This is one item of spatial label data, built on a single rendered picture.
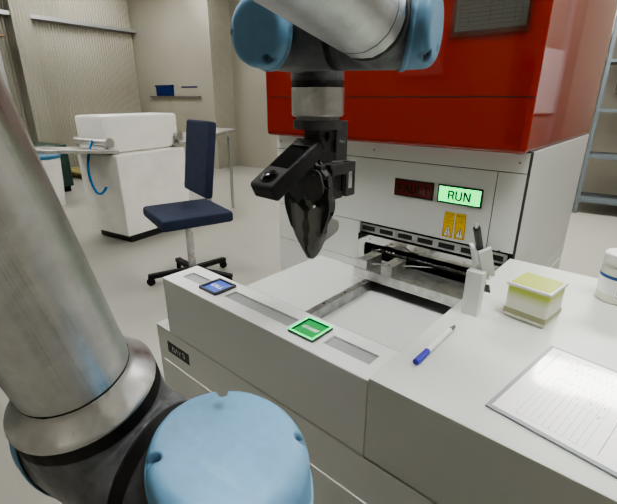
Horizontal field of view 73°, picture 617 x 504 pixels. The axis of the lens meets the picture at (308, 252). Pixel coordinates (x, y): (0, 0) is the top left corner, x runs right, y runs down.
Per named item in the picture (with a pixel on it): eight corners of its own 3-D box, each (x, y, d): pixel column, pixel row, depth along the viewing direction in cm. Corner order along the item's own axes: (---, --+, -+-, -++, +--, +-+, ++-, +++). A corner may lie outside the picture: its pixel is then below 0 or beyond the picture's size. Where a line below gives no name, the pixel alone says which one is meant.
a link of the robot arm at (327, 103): (321, 86, 54) (277, 87, 59) (320, 123, 56) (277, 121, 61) (354, 87, 59) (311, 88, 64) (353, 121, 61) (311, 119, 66)
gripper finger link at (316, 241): (344, 254, 68) (345, 199, 65) (320, 265, 64) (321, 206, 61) (329, 250, 70) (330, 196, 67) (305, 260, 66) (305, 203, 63)
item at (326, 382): (202, 316, 105) (197, 265, 100) (394, 422, 70) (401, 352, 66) (168, 331, 98) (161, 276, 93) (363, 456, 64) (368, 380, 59)
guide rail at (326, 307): (382, 277, 127) (383, 268, 126) (388, 279, 126) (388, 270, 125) (261, 346, 92) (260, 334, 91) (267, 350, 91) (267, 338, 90)
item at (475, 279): (469, 300, 81) (479, 235, 76) (490, 307, 79) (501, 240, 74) (457, 312, 77) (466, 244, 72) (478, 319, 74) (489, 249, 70)
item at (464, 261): (359, 258, 135) (361, 230, 131) (500, 299, 107) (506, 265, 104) (356, 260, 133) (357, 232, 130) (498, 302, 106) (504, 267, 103)
